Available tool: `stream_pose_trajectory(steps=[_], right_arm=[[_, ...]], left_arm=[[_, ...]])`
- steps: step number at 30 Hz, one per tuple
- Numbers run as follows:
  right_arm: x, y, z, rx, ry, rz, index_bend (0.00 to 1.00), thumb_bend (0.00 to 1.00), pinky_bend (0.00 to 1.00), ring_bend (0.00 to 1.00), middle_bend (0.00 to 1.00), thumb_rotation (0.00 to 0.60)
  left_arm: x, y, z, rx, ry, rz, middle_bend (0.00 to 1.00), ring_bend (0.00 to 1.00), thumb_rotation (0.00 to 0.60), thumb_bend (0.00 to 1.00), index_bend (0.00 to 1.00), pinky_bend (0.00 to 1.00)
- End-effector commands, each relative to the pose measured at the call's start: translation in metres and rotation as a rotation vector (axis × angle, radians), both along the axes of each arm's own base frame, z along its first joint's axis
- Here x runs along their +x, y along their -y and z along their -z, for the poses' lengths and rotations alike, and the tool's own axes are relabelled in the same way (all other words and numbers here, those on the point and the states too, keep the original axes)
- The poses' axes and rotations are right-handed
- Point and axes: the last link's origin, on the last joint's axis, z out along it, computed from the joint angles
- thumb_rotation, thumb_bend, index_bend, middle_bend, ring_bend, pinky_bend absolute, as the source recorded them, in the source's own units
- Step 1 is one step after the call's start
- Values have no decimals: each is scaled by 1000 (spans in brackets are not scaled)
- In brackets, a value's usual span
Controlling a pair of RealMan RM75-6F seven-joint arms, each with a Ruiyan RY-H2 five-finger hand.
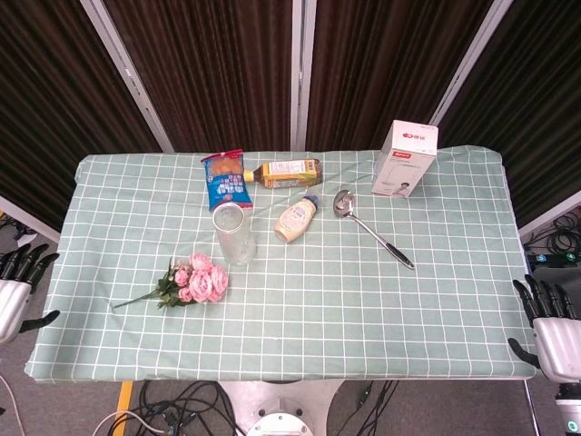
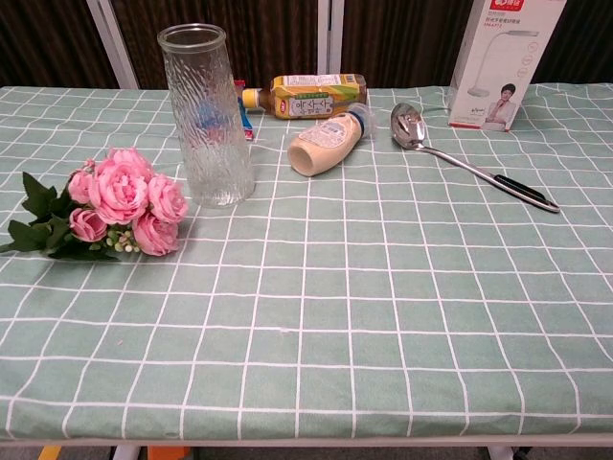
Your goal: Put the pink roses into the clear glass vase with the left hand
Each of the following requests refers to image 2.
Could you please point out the pink artificial flower bouquet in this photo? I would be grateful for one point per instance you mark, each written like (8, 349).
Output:
(120, 189)

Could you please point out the tall textured glass vase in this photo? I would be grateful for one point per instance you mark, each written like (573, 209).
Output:
(211, 144)

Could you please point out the green white checked tablecloth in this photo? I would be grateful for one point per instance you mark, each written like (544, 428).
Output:
(335, 297)

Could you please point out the cream squeeze bottle blue cap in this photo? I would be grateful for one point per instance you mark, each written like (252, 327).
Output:
(325, 141)

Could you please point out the red blue small package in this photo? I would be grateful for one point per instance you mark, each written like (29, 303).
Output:
(245, 120)

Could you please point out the yellow tea drink bottle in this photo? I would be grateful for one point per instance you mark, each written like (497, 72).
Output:
(306, 98)

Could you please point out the white desk lamp box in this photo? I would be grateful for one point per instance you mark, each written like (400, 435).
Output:
(507, 62)

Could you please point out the white partition frame post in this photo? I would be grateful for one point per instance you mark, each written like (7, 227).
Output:
(330, 36)
(112, 43)

